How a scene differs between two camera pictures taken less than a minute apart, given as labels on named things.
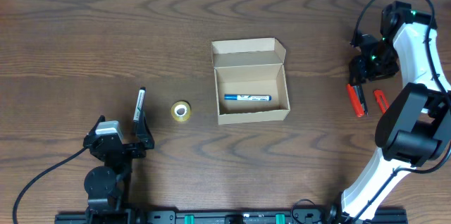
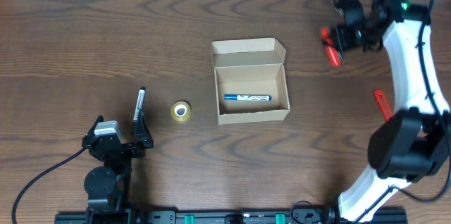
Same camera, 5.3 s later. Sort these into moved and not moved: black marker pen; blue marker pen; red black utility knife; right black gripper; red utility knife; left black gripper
Moved: right black gripper; red black utility knife
Not moved: red utility knife; left black gripper; blue marker pen; black marker pen
